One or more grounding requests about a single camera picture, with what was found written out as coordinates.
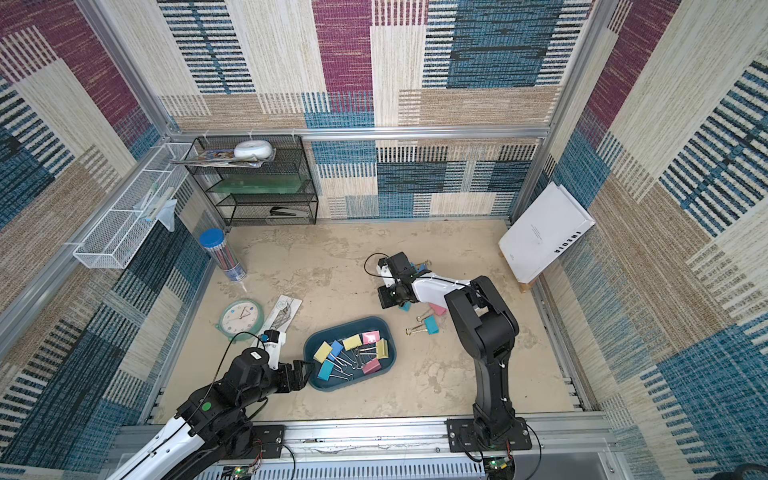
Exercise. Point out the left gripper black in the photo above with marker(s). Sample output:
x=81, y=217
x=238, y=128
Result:
x=287, y=384

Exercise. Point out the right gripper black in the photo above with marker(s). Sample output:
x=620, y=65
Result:
x=388, y=294

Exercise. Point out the pink binder clip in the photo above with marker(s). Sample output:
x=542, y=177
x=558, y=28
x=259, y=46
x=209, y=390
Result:
x=370, y=337
x=434, y=310
x=371, y=367

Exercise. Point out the yellow binder clip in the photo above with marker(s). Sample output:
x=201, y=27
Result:
x=352, y=342
x=322, y=353
x=380, y=350

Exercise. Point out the teal plastic storage box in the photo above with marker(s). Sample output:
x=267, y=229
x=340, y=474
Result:
x=355, y=357

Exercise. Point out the blue binder clip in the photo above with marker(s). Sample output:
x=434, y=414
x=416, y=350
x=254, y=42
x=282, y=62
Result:
x=335, y=355

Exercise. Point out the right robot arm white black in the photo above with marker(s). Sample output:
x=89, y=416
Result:
x=484, y=324

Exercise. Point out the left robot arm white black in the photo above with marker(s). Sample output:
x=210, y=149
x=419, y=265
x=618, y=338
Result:
x=213, y=423

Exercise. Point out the white binder folder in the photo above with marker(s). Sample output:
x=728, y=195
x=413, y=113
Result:
x=547, y=228

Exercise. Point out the green round clock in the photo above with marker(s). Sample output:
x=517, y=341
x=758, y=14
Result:
x=241, y=320

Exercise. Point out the white packaged item flat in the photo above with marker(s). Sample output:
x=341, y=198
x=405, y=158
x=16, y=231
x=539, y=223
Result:
x=273, y=334

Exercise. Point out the clear tube of coloured pencils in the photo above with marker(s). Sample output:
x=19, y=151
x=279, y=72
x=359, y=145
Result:
x=214, y=242

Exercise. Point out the black stapler on shelf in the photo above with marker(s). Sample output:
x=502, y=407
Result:
x=285, y=212

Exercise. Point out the green tray on shelf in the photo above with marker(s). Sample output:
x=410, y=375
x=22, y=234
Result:
x=259, y=184

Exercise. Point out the black mesh shelf rack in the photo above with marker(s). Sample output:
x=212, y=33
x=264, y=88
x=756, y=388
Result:
x=289, y=158

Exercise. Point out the white round device on shelf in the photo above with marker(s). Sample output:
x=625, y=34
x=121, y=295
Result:
x=253, y=150

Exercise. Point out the magazine on shelf top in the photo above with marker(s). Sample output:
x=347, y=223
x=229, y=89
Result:
x=218, y=159

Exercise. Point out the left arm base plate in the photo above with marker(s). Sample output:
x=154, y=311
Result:
x=265, y=442

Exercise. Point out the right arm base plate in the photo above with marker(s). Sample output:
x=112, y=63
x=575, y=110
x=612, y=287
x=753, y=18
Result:
x=472, y=435

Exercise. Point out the white wire wall basket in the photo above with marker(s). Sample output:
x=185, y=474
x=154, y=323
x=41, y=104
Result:
x=121, y=230

